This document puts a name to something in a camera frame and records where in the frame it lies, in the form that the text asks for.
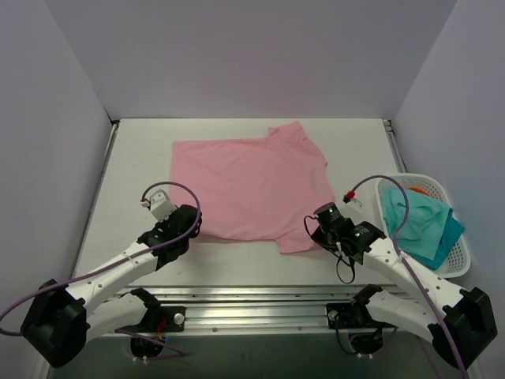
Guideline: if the pink t shirt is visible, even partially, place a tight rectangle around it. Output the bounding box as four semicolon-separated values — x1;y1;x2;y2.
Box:
169;122;335;254

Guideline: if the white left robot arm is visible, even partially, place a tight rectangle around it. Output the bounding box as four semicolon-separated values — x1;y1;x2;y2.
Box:
21;205;201;368

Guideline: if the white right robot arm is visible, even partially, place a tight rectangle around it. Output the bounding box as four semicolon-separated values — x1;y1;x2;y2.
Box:
311;203;497;370

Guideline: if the teal t shirt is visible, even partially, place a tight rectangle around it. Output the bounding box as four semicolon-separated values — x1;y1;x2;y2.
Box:
380;188;465;270

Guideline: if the orange garment in basket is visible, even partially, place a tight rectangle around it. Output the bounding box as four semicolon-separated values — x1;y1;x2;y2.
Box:
408;186;430;197

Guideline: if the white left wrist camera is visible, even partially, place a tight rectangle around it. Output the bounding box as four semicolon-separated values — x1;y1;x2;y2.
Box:
140;189;178;222

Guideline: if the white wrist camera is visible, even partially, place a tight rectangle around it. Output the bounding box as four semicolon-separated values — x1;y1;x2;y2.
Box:
140;189;178;222
342;190;363;208

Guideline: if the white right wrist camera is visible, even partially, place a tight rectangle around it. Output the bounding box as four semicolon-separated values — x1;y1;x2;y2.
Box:
342;190;363;208

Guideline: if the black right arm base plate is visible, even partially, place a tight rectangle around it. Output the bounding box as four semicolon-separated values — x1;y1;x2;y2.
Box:
325;302;393;330

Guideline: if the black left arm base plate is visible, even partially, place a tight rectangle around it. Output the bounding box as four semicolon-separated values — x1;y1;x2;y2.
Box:
122;306;186;334

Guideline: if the aluminium front rail frame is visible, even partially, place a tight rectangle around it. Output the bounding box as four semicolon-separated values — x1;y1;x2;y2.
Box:
107;303;370;345

